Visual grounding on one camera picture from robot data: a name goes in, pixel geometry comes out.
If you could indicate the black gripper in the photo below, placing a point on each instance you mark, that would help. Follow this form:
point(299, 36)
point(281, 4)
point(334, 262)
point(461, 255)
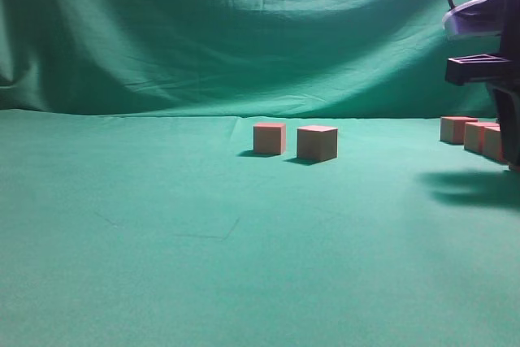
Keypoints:
point(502, 64)

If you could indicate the column cube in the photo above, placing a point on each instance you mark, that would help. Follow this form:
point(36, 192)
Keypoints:
point(492, 146)
point(452, 128)
point(473, 135)

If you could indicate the placed cube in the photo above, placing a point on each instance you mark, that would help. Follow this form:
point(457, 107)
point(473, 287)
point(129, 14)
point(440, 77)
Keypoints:
point(317, 143)
point(269, 138)

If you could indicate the green backdrop cloth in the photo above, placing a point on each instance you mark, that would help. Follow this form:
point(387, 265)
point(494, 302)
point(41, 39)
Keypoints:
point(281, 58)

